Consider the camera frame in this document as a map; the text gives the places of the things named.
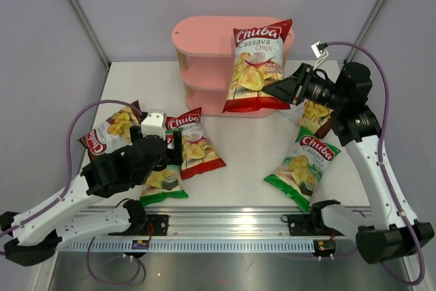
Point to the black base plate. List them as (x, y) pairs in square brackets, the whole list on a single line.
[(157, 225), (304, 225)]

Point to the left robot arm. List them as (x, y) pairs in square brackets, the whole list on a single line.
[(38, 233)]

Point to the green chuba chips bag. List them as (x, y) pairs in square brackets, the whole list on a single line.
[(165, 183), (300, 172)]

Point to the brown chuba chips bag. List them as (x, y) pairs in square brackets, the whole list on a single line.
[(112, 134), (316, 118)]

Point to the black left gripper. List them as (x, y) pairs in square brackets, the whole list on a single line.
[(175, 155)]

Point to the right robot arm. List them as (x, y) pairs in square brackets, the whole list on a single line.
[(394, 231)]

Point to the brown Chuba chips bag left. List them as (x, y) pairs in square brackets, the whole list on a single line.
[(112, 134)]

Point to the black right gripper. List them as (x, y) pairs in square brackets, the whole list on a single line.
[(287, 89)]

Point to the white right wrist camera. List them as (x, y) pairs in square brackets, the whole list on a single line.
[(319, 49)]

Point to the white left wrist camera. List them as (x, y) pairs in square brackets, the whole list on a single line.
[(153, 123)]

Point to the white slotted cable duct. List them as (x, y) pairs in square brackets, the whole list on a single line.
[(156, 245)]

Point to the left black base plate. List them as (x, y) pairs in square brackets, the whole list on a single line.
[(157, 225)]

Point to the aluminium mounting rail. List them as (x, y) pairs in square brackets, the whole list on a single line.
[(225, 223)]

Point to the red Chuba chips bag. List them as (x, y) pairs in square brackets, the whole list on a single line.
[(199, 154), (258, 62)]

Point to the pink three-tier shelf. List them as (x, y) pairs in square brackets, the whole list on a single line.
[(205, 50)]

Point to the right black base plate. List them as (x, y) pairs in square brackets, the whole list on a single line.
[(304, 225)]

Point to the green Chuba chips bag left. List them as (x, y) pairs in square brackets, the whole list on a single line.
[(165, 183)]

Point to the green Chuba chips bag right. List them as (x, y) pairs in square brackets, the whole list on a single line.
[(300, 172)]

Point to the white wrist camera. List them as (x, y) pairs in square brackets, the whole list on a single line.
[(319, 49), (153, 123)]

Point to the brown Chuba chips bag right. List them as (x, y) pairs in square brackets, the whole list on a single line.
[(316, 118)]

